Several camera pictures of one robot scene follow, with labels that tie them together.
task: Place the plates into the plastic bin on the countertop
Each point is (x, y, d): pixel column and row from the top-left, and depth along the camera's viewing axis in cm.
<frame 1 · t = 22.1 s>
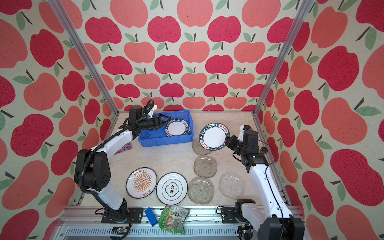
left hand: (170, 122, 85), fingers open
right hand: (230, 137, 80), fingers closed
blue plastic bin: (159, 137, 108), on the table
dark lettered rim plate: (176, 127, 110), point 3 cm above the table
green red striped rim plate: (188, 131, 107), point 4 cm above the table
dark lettered rim plate 2: (213, 136, 88), point 17 cm above the table
orange sunburst plate: (141, 182, 86), on the table
white plate black emblem: (171, 188, 84), on the table
clear glass plate top: (198, 149, 101), on the table
clear glass plate middle: (205, 166, 94), on the table
clear glass plate bottom: (200, 190, 84), on the table
clear glass plate right: (231, 185, 86), on the table

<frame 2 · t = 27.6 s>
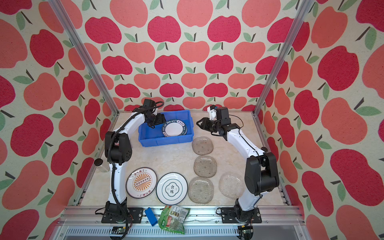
left hand: (163, 121, 103), fingers open
right hand: (201, 122, 87), fingers open
dark lettered rim plate 2: (174, 127, 111), point 3 cm above the table
small jar black lid left: (102, 167, 86), point 7 cm above the table
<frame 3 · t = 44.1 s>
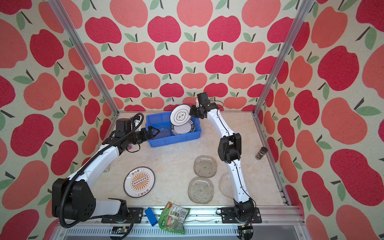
left hand: (156, 133, 83), fingers open
right hand: (192, 112, 100), fingers closed
blue plastic bin: (161, 121, 113), point 4 cm above the table
white plate black emblem: (180, 115, 107), point 12 cm above the table
clear glass plate top: (164, 132, 106), point 4 cm above the table
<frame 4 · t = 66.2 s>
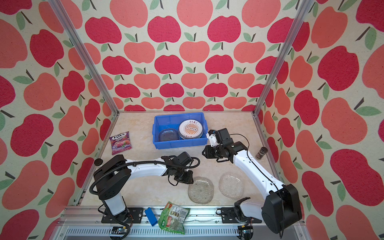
left hand: (195, 184, 82), fingers closed
right hand: (207, 152, 82), fingers open
orange sunburst plate: (190, 129, 109), point 3 cm above the table
Fox's berries candy bag: (120, 143, 101), point 3 cm above the table
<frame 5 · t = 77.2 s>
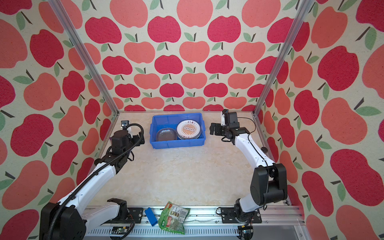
left hand: (136, 131, 83), fingers open
right hand: (220, 127, 88), fingers open
